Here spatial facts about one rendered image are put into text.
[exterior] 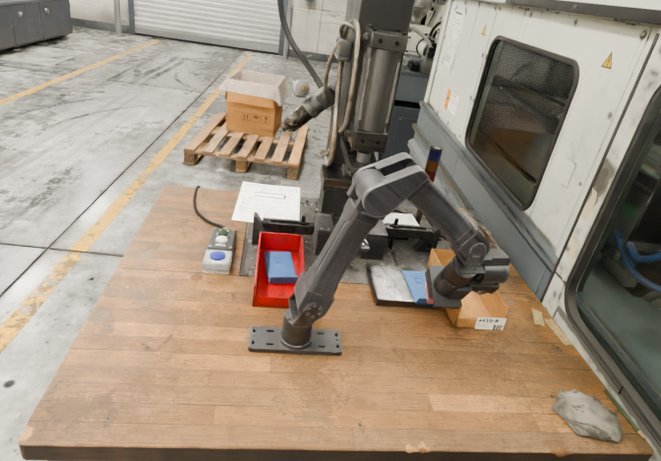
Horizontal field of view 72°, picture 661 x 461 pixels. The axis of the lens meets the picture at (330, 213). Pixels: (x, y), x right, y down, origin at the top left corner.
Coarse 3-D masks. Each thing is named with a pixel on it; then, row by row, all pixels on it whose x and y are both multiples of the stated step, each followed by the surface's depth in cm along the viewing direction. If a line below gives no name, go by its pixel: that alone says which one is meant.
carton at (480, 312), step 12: (432, 252) 129; (444, 252) 130; (432, 264) 128; (444, 264) 132; (468, 300) 121; (480, 300) 122; (492, 300) 116; (456, 312) 110; (468, 312) 116; (480, 312) 117; (492, 312) 116; (504, 312) 110; (456, 324) 111; (468, 324) 111; (480, 324) 111; (492, 324) 111; (504, 324) 112
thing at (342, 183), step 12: (348, 144) 138; (348, 156) 125; (360, 156) 122; (372, 156) 128; (324, 168) 126; (336, 168) 127; (348, 168) 120; (360, 168) 118; (324, 180) 120; (336, 180) 120; (348, 180) 121
